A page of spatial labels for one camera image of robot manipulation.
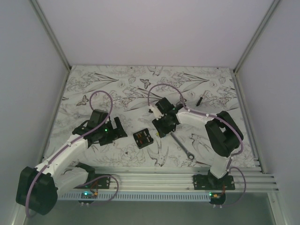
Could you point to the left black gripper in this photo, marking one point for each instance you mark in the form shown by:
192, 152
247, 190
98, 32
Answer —
115, 133

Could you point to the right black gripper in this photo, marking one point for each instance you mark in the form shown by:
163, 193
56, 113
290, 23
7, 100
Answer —
162, 132

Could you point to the black fuse box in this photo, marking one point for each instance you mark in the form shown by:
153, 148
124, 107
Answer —
143, 138

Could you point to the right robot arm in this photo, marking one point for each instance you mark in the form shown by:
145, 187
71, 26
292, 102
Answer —
223, 133

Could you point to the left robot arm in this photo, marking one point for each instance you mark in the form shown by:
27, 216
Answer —
40, 187

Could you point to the silver ratchet wrench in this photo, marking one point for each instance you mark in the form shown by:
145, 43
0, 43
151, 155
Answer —
189, 155

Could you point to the floral patterned mat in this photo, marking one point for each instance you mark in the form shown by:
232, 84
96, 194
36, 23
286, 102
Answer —
125, 91

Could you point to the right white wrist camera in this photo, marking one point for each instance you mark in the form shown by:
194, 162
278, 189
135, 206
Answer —
156, 112

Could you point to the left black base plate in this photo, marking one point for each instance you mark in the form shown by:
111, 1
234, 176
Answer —
97, 181

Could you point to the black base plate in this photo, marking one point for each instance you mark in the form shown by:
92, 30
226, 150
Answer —
97, 181
209, 182

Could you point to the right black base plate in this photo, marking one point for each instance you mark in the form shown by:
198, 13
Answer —
209, 182

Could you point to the grey slotted cable duct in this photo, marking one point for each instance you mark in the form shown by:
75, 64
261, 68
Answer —
137, 196

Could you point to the aluminium rail frame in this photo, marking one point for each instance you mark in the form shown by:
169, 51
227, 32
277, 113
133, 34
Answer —
181, 179

